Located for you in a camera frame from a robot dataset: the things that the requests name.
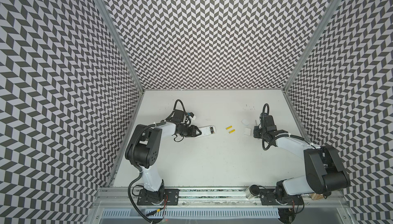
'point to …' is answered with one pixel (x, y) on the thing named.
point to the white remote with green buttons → (206, 130)
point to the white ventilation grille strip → (195, 214)
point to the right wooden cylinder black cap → (316, 196)
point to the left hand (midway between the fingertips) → (198, 133)
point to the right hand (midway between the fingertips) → (258, 133)
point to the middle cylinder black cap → (254, 189)
